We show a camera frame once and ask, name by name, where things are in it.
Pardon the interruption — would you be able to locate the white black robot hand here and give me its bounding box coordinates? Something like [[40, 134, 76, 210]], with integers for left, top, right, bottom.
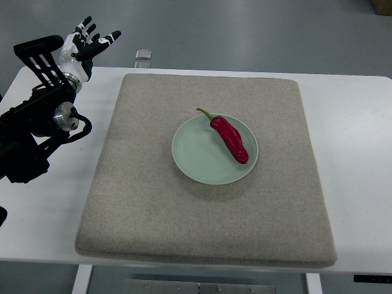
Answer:
[[59, 16, 121, 90]]

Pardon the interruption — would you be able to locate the red pepper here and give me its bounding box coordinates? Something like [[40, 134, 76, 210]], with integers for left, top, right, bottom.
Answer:
[[196, 108, 249, 165]]

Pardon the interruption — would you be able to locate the light green plate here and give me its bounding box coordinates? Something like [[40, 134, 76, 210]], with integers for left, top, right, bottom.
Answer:
[[171, 115, 259, 185]]

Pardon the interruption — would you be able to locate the beige fabric mat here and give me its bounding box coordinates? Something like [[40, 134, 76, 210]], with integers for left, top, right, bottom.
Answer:
[[75, 73, 337, 268]]

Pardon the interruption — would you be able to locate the white left table leg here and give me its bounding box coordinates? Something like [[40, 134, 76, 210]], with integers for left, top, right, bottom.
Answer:
[[71, 265, 93, 294]]

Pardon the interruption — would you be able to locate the white table leg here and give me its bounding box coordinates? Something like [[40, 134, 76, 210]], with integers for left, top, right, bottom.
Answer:
[[71, 265, 93, 294], [305, 273, 323, 294]]

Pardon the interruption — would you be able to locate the cardboard box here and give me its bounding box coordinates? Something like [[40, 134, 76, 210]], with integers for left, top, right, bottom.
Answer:
[[371, 0, 392, 16]]

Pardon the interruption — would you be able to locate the white right table leg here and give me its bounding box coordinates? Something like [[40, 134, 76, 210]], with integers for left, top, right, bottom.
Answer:
[[305, 273, 323, 294]]

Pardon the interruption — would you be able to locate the black table control panel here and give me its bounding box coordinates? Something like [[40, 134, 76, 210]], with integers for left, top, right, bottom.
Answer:
[[353, 274, 392, 284]]

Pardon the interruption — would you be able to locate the metal table base plate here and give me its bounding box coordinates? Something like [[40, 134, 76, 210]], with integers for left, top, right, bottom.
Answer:
[[122, 279, 276, 294]]

